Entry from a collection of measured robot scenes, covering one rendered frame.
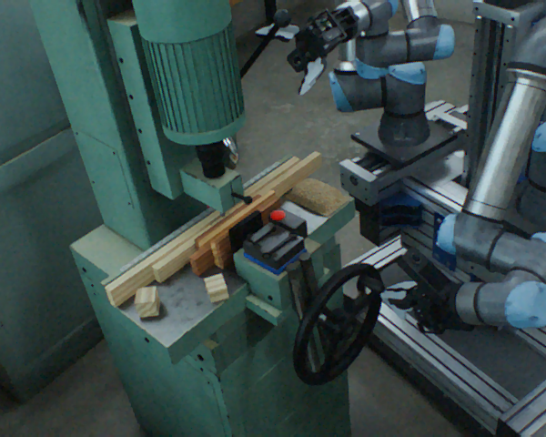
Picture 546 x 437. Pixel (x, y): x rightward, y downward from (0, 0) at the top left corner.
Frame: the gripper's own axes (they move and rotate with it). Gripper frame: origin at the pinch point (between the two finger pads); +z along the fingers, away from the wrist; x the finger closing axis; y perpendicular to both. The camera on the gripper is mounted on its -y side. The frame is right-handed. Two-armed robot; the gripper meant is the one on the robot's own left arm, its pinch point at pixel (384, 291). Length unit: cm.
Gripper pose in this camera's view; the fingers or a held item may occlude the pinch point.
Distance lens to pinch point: 139.0
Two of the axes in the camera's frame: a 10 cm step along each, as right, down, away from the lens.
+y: 4.7, 8.5, 2.2
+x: 6.9, -5.2, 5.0
